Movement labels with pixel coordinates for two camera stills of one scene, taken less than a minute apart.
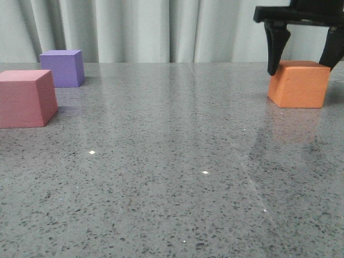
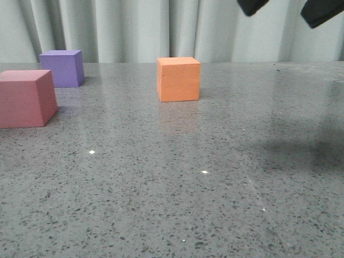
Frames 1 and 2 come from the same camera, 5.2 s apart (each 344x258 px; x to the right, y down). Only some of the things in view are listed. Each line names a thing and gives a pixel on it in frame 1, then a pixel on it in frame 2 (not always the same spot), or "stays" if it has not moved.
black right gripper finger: x=278 y=35 to x=250 y=7
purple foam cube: x=66 y=66 stays
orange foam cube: x=299 y=84 to x=179 y=78
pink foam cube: x=27 y=98 stays
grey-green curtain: x=149 y=31 stays
